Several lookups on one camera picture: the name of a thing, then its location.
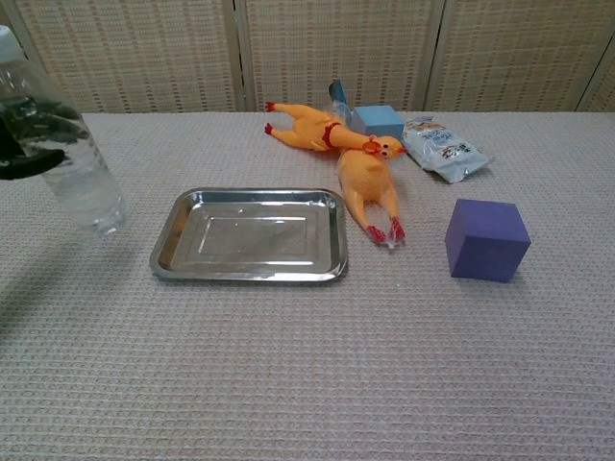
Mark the clear plastic bottle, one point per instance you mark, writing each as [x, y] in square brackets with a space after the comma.
[81, 192]

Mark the white and blue snack bag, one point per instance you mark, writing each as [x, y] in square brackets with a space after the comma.
[447, 153]

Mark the purple foam cube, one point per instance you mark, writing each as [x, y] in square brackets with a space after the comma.
[485, 240]

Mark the stainless steel rectangular tray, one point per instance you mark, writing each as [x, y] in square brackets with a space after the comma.
[250, 235]

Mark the long yellow rubber chicken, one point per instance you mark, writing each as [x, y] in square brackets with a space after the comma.
[307, 127]

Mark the woven bamboo screen panel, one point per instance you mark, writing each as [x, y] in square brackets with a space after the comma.
[603, 91]
[519, 53]
[134, 53]
[336, 48]

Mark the small blue transparent packet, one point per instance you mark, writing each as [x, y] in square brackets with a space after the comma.
[338, 92]

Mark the black and silver left hand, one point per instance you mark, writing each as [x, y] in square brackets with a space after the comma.
[33, 163]

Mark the light blue foam cube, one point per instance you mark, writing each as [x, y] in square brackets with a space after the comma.
[382, 121]

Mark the plump yellow rubber chicken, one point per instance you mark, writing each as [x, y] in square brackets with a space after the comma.
[367, 185]

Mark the beige woven tablecloth with fringe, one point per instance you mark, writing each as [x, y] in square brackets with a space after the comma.
[307, 360]

